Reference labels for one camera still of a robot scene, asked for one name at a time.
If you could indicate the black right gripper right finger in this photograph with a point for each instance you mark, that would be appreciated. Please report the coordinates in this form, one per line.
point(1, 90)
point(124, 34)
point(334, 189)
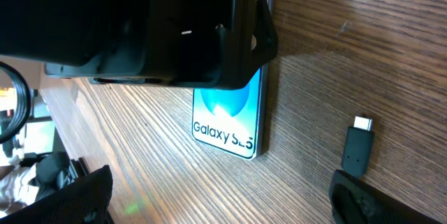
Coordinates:
point(355, 202)

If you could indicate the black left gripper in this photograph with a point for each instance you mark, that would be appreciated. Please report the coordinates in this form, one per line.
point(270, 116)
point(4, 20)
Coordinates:
point(175, 43)

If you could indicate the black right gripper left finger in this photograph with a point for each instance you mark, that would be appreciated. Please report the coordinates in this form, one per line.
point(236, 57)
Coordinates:
point(83, 201)

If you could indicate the blue Galaxy smartphone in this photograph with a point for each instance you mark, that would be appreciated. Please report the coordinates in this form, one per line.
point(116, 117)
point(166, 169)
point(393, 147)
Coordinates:
point(229, 114)

